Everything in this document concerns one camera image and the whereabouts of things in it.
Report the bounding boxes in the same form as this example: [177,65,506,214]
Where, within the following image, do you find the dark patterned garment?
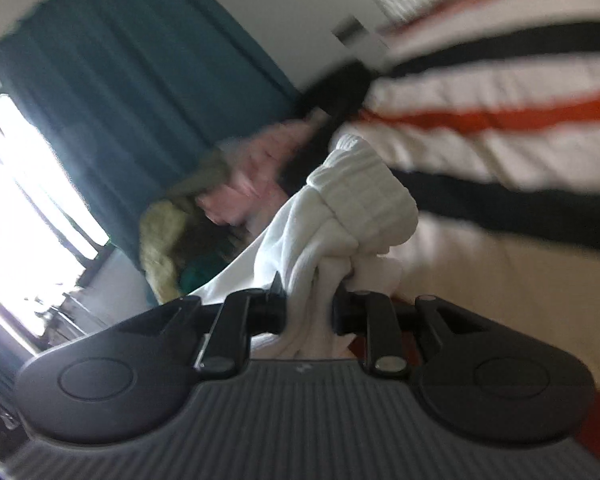
[192,207,248,263]

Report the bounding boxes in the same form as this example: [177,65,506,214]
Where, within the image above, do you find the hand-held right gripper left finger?
[115,272,287,380]

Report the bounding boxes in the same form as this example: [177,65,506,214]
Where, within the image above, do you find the dark wall switch plate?
[331,16,364,44]

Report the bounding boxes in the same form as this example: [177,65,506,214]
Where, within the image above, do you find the teal blue curtain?
[0,0,302,263]

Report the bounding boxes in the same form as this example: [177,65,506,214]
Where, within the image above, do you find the olive green garment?
[166,151,237,197]

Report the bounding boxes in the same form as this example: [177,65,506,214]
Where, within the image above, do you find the dark armchair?
[279,59,374,197]

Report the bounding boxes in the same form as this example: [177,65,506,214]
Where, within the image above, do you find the striped blanket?
[300,0,600,466]

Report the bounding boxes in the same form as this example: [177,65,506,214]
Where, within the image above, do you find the garment steamer stand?
[30,280,108,343]

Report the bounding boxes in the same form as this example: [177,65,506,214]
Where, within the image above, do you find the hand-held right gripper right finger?
[331,285,486,377]

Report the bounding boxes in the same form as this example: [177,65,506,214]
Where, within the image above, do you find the green cloth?
[179,254,232,297]

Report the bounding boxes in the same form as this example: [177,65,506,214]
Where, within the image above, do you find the white sweatshirt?
[187,133,419,361]

